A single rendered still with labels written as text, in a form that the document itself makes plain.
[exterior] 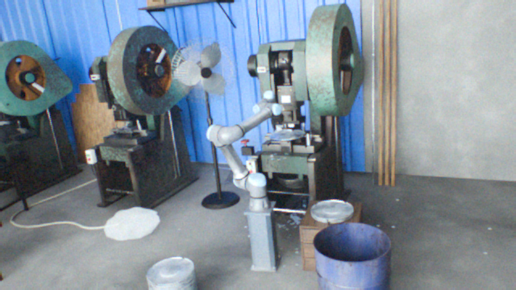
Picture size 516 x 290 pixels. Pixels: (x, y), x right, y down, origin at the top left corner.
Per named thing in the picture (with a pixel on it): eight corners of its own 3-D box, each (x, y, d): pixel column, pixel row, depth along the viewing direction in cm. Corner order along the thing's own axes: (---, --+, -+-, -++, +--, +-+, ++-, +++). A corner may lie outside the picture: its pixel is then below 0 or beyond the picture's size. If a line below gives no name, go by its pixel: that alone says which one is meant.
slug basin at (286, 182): (309, 192, 336) (308, 181, 333) (270, 189, 350) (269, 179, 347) (321, 177, 365) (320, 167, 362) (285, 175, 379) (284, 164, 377)
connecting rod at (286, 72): (292, 95, 324) (288, 50, 314) (277, 95, 329) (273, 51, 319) (301, 89, 342) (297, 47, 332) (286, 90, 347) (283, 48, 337)
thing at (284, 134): (297, 141, 315) (297, 140, 315) (263, 139, 327) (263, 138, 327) (310, 130, 340) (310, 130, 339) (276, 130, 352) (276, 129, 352)
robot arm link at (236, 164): (250, 195, 288) (214, 133, 260) (236, 190, 299) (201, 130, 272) (261, 184, 293) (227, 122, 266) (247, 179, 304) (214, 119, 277)
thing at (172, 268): (176, 288, 241) (176, 287, 241) (137, 280, 253) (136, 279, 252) (202, 262, 266) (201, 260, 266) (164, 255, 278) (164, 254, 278)
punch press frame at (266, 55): (313, 215, 331) (301, 43, 293) (264, 209, 349) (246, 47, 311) (337, 178, 399) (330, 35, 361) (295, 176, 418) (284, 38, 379)
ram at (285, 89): (294, 122, 327) (292, 84, 319) (276, 122, 333) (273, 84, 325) (301, 117, 342) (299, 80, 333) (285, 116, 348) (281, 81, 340)
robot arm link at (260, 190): (257, 198, 277) (255, 180, 273) (245, 193, 287) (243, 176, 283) (271, 192, 284) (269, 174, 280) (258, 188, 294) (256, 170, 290)
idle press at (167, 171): (154, 222, 384) (118, 26, 334) (80, 209, 428) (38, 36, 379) (235, 165, 513) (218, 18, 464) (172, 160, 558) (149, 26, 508)
